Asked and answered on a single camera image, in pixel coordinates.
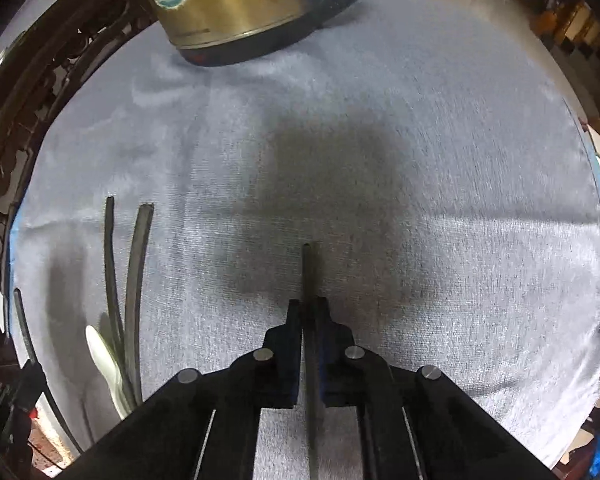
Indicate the grey table cloth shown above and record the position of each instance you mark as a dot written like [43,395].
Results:
[434,164]

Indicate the small white plastic spoon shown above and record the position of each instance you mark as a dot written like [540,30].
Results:
[111,369]

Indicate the dark carved wooden sideboard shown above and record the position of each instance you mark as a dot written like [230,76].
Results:
[43,69]

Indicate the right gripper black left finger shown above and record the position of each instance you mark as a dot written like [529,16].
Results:
[202,426]

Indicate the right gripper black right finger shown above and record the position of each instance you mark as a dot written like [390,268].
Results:
[413,425]

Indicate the brass electric kettle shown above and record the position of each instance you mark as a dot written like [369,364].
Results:
[222,32]

